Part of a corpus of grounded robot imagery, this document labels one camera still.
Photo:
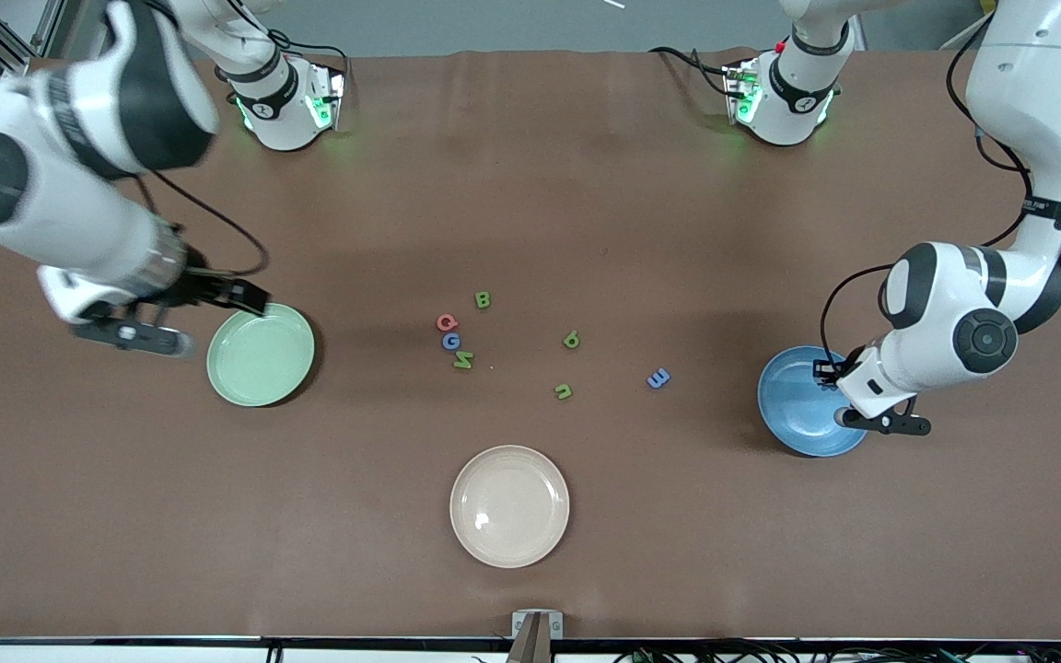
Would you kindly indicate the red letter Q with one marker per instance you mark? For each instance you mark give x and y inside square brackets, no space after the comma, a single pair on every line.
[447,322]

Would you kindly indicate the green letter u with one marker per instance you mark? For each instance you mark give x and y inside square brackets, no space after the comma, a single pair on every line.
[564,391]

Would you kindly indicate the green letter N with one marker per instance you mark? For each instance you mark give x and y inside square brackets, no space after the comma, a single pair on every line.
[463,360]

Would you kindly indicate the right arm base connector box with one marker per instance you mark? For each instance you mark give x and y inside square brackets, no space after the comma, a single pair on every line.
[326,97]

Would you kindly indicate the beige plate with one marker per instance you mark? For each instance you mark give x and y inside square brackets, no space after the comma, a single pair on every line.
[509,506]

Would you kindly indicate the green plate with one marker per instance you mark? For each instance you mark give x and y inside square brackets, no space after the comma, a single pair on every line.
[259,364]

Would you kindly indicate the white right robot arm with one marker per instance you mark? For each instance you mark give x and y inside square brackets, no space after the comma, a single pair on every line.
[61,212]

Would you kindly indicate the brown table cloth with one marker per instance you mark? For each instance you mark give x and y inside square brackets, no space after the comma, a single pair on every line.
[530,184]

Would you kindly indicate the blue letter G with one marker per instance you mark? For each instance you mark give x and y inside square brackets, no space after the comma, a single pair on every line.
[450,341]

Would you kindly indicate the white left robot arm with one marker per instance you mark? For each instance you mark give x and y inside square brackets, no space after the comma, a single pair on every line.
[1037,92]

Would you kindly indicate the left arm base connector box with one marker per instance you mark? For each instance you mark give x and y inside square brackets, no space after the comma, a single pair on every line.
[740,92]

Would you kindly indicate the blue letter m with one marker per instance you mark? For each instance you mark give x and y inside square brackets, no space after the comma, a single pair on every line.
[658,378]

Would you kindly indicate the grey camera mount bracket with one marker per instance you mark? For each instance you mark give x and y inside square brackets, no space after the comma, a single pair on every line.
[537,635]

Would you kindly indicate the blue plate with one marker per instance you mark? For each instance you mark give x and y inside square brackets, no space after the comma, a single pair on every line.
[798,414]

